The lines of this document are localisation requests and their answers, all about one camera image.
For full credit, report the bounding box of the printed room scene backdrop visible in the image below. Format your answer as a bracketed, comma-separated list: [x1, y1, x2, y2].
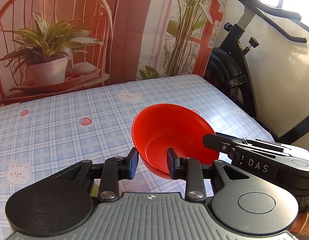
[0, 0, 227, 106]

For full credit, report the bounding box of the black exercise bike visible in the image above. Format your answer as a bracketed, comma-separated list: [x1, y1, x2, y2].
[205, 0, 309, 148]

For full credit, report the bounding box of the blue plaid bed sheet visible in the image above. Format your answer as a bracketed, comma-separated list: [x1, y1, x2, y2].
[0, 75, 272, 239]

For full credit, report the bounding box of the red plastic bowl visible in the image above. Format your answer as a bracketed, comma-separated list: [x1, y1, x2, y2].
[132, 103, 219, 179]

